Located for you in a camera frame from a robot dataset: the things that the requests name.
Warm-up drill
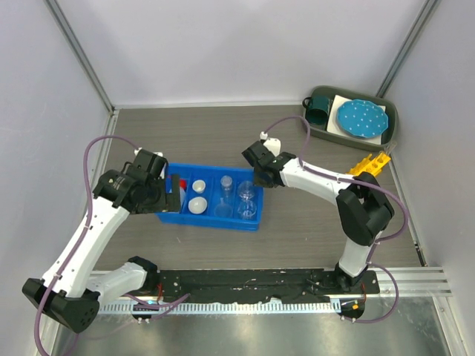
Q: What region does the white square plate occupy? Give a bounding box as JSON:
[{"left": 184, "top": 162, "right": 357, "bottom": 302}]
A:
[{"left": 327, "top": 95, "right": 390, "bottom": 145}]

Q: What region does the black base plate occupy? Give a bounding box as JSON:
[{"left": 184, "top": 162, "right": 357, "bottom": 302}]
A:
[{"left": 150, "top": 268, "right": 380, "bottom": 304}]

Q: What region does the white slotted cable duct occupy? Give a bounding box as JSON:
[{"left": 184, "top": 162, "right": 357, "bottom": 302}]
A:
[{"left": 99, "top": 299, "right": 341, "bottom": 317}]

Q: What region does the white ceramic evaporating dish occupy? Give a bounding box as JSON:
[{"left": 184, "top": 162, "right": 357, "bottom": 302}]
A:
[{"left": 188, "top": 197, "right": 208, "bottom": 215}]

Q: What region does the white wash bottle red cap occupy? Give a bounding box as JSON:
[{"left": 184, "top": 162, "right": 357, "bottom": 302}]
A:
[{"left": 178, "top": 179, "right": 186, "bottom": 213}]

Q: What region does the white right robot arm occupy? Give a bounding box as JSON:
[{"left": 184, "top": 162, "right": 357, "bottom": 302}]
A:
[{"left": 242, "top": 139, "right": 394, "bottom": 293}]

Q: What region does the small white ceramic crucible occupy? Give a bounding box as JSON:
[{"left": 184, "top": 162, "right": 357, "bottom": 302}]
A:
[{"left": 191, "top": 179, "right": 206, "bottom": 194}]

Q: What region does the blue plastic divided bin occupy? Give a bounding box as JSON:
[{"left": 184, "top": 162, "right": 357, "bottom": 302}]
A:
[{"left": 157, "top": 163, "right": 264, "bottom": 231}]

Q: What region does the tall clear glass beaker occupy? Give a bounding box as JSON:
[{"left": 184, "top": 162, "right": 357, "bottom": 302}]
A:
[{"left": 237, "top": 200, "right": 257, "bottom": 220}]

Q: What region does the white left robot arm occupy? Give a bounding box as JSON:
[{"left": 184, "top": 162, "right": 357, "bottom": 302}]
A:
[{"left": 22, "top": 148, "right": 181, "bottom": 334}]

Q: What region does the small clear glass beaker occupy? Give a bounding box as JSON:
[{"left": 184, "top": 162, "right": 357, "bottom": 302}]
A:
[{"left": 220, "top": 175, "right": 233, "bottom": 202}]

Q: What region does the grey-green plastic tray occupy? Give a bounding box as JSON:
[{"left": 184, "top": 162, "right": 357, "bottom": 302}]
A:
[{"left": 302, "top": 85, "right": 399, "bottom": 151}]

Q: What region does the aluminium frame rail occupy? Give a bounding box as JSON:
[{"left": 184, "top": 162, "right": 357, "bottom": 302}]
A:
[{"left": 369, "top": 267, "right": 452, "bottom": 297}]

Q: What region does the blue polka dot plate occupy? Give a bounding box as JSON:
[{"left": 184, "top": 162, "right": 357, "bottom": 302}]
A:
[{"left": 336, "top": 99, "right": 389, "bottom": 139}]

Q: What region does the dark green mug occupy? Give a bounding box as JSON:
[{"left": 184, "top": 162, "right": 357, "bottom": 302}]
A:
[{"left": 302, "top": 95, "right": 332, "bottom": 125}]

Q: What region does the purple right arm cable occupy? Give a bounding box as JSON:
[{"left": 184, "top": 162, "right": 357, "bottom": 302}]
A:
[{"left": 261, "top": 115, "right": 409, "bottom": 323}]

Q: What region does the yellow test tube rack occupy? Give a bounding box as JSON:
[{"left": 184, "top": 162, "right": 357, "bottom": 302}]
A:
[{"left": 347, "top": 152, "right": 391, "bottom": 177}]

